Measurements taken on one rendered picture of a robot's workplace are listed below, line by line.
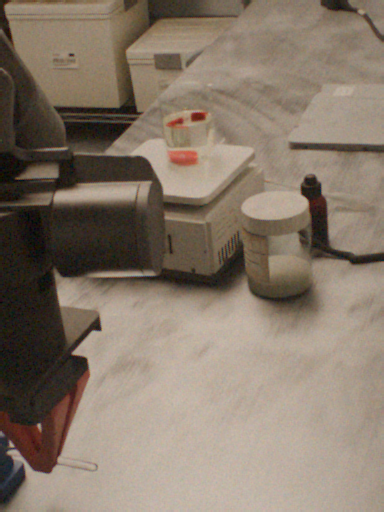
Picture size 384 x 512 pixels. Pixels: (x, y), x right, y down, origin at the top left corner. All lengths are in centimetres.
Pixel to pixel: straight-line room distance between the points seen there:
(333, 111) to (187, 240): 43
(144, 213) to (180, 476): 23
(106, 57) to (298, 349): 245
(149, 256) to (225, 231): 37
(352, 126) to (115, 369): 53
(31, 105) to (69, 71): 270
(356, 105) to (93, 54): 200
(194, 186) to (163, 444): 27
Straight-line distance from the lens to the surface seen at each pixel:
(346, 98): 139
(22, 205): 63
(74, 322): 72
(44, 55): 337
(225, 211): 99
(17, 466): 79
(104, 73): 330
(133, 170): 64
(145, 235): 62
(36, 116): 66
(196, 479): 77
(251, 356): 88
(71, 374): 70
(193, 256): 98
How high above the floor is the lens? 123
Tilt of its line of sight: 27 degrees down
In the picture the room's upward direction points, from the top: 6 degrees counter-clockwise
